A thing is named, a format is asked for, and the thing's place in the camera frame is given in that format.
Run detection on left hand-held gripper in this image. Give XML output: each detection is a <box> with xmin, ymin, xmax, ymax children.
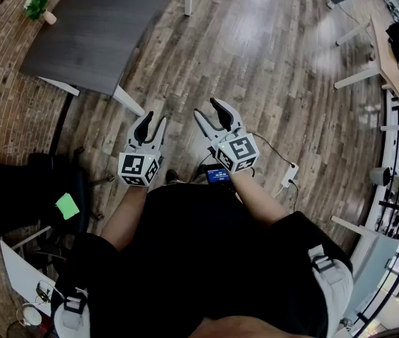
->
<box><xmin>117</xmin><ymin>111</ymin><xmax>167</xmax><ymax>188</ymax></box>

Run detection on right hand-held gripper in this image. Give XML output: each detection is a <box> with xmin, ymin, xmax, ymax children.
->
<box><xmin>194</xmin><ymin>97</ymin><xmax>260</xmax><ymax>175</ymax></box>

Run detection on person's right forearm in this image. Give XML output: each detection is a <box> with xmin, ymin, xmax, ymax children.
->
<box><xmin>229</xmin><ymin>170</ymin><xmax>290</xmax><ymax>227</ymax></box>

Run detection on person's left forearm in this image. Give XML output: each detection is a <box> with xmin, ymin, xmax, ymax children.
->
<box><xmin>99</xmin><ymin>183</ymin><xmax>149</xmax><ymax>253</ymax></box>

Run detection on dark grey round table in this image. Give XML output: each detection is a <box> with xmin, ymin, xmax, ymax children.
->
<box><xmin>19</xmin><ymin>0</ymin><xmax>195</xmax><ymax>117</ymax></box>

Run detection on person's left shoe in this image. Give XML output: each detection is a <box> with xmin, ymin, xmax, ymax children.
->
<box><xmin>165</xmin><ymin>169</ymin><xmax>181</xmax><ymax>186</ymax></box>

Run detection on small black screen device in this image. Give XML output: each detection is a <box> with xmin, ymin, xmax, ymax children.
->
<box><xmin>205</xmin><ymin>165</ymin><xmax>232</xmax><ymax>187</ymax></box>

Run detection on white power strip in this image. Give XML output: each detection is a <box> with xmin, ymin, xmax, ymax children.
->
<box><xmin>280</xmin><ymin>162</ymin><xmax>300</xmax><ymax>189</ymax></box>

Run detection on green sticky note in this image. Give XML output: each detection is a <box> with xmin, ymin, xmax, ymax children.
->
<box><xmin>54</xmin><ymin>192</ymin><xmax>81</xmax><ymax>221</ymax></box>

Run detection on person's black shirt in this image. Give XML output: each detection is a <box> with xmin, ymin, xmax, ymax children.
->
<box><xmin>49</xmin><ymin>183</ymin><xmax>355</xmax><ymax>338</ymax></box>

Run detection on black office chair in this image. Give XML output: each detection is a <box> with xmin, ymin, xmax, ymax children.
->
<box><xmin>0</xmin><ymin>146</ymin><xmax>115</xmax><ymax>256</ymax></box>

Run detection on potted plant in beige vase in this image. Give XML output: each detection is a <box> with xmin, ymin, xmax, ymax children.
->
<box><xmin>23</xmin><ymin>0</ymin><xmax>58</xmax><ymax>26</ymax></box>

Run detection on light wooden table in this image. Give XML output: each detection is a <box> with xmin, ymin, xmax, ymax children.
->
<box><xmin>334</xmin><ymin>12</ymin><xmax>399</xmax><ymax>133</ymax></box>

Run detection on small white table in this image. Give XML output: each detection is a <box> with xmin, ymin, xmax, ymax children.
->
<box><xmin>0</xmin><ymin>239</ymin><xmax>91</xmax><ymax>317</ymax></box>

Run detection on grey left shoulder strap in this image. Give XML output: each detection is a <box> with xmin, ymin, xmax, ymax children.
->
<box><xmin>50</xmin><ymin>287</ymin><xmax>91</xmax><ymax>338</ymax></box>

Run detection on grey shoulder strap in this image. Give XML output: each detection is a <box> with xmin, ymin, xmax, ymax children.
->
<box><xmin>308</xmin><ymin>244</ymin><xmax>355</xmax><ymax>338</ymax></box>
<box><xmin>50</xmin><ymin>287</ymin><xmax>91</xmax><ymax>338</ymax></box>

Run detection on grey right shoulder strap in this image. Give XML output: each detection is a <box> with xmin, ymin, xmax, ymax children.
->
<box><xmin>308</xmin><ymin>244</ymin><xmax>355</xmax><ymax>338</ymax></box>

